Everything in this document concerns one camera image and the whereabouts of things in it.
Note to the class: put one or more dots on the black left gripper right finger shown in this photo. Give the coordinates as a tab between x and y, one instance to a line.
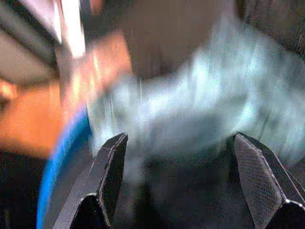
262	186

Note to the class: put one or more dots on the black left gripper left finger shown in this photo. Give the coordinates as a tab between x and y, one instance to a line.
104	181

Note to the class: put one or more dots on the blue laundry basket rim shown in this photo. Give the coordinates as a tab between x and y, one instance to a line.
57	167

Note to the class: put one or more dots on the light blue-grey garment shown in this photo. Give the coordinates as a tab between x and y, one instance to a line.
190	102

